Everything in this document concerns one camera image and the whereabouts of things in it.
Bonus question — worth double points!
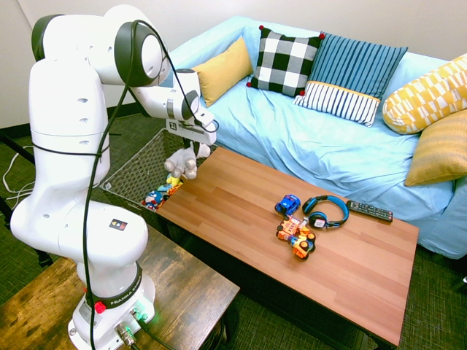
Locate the yellow toy construction vehicle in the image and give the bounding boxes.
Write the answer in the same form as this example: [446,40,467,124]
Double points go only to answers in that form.
[290,231,317,260]

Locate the red blue hero plush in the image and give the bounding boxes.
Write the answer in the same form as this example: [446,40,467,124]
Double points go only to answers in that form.
[144,190,166,211]

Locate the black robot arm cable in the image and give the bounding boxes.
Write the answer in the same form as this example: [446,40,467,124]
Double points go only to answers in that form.
[82,18,220,350]

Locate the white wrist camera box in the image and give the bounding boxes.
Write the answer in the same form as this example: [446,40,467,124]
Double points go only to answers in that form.
[192,110,217,133]

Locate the yellow striped pillow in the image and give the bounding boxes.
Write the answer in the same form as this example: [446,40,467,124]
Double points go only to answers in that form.
[404,109,467,187]

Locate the black remote control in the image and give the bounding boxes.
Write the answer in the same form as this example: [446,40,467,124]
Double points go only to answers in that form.
[345,199,394,223]

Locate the plain yellow pillow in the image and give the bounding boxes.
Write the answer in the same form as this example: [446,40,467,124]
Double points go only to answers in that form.
[192,36,255,109]

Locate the blue toy car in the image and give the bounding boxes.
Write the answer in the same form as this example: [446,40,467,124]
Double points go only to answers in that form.
[274,194,302,216]

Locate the white unicorn stuffed toy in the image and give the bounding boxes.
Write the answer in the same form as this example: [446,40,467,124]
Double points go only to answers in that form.
[163,144,212,180]

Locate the black stand leg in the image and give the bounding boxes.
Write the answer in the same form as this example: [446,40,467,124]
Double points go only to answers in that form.
[0,131,36,167]

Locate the black base cable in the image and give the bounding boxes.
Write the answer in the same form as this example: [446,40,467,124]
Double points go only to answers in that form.
[129,308,177,350]

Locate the orange toy truck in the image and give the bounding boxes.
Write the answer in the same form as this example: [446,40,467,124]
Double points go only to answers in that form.
[275,214,311,246]

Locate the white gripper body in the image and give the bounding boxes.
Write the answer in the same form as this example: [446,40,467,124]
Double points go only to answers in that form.
[166,118,218,148]

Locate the light blue sofa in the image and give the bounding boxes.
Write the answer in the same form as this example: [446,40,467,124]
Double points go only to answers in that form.
[160,15,467,260]

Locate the blue striped pillow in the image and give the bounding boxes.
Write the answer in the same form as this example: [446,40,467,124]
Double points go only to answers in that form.
[293,32,409,128]

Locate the black white checked pillow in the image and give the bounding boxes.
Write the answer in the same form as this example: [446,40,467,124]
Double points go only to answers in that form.
[246,24,326,98]

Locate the grey woven basket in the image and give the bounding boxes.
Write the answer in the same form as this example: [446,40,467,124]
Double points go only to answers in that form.
[99,127,220,234]

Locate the yellow white patterned bolster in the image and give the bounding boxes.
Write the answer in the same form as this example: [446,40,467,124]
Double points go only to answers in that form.
[382,53,467,136]

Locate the blue black headphones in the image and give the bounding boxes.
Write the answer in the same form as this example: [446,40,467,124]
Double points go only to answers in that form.
[301,195,350,231]

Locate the white floor cable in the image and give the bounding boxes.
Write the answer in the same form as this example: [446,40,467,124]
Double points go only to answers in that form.
[2,144,36,202]

